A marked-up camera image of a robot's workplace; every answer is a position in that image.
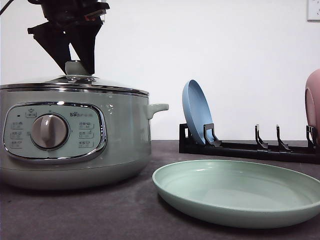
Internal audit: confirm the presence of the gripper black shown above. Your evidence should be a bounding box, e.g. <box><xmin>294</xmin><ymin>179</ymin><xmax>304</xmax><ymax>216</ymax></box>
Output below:
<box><xmin>27</xmin><ymin>0</ymin><xmax>110</xmax><ymax>75</ymax></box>

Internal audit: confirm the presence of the glass lid with green knob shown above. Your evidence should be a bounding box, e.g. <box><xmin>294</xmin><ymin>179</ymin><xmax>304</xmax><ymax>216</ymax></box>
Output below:
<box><xmin>0</xmin><ymin>60</ymin><xmax>150</xmax><ymax>95</ymax></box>

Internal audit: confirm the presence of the green plate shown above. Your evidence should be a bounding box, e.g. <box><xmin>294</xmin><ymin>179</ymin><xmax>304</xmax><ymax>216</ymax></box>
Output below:
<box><xmin>152</xmin><ymin>159</ymin><xmax>320</xmax><ymax>229</ymax></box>

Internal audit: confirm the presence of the green electric steamer pot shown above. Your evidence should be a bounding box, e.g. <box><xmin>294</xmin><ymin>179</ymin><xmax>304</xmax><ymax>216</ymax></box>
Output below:
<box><xmin>0</xmin><ymin>88</ymin><xmax>169</xmax><ymax>191</ymax></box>

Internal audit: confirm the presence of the blue plate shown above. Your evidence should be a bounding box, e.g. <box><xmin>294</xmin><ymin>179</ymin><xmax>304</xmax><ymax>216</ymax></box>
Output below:
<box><xmin>182</xmin><ymin>79</ymin><xmax>214</xmax><ymax>145</ymax></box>

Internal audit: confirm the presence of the black plate rack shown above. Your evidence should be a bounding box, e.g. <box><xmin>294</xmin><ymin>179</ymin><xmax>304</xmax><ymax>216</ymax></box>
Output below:
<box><xmin>179</xmin><ymin>123</ymin><xmax>320</xmax><ymax>164</ymax></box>

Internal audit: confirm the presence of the pink plate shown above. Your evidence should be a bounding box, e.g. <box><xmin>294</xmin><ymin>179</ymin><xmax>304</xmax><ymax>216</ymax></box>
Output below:
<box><xmin>305</xmin><ymin>68</ymin><xmax>320</xmax><ymax>146</ymax></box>

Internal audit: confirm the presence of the white wall outlet right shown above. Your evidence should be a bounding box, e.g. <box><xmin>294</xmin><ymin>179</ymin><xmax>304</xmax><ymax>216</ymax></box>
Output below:
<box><xmin>306</xmin><ymin>0</ymin><xmax>320</xmax><ymax>24</ymax></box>

